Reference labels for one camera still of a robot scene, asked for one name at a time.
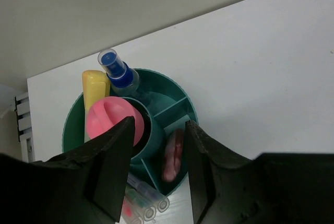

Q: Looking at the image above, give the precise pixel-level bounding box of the green grey pen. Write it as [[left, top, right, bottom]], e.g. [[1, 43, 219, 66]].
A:
[[125, 185, 157, 221]]

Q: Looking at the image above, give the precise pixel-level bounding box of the pink clear highlighter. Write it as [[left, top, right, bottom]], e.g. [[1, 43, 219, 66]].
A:
[[162, 128, 184, 182]]

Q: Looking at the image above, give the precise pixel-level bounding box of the purple grey pen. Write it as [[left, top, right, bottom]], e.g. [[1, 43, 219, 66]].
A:
[[127, 173, 170, 213]]

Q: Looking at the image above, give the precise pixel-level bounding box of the yellow highlighter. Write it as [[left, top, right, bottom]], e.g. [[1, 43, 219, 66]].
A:
[[82, 70, 111, 142]]

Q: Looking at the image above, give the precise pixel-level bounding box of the teal round compartment container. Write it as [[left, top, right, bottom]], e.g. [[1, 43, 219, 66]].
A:
[[62, 67, 199, 196]]

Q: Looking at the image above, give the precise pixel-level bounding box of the clear glue bottle blue cap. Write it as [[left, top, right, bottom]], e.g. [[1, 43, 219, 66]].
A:
[[98, 49, 152, 106]]

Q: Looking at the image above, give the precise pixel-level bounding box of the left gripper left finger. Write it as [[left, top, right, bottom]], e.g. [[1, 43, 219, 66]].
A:
[[1, 116, 135, 223]]

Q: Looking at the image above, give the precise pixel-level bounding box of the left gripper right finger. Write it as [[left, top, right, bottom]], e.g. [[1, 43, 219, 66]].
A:
[[184, 121, 333, 223]]

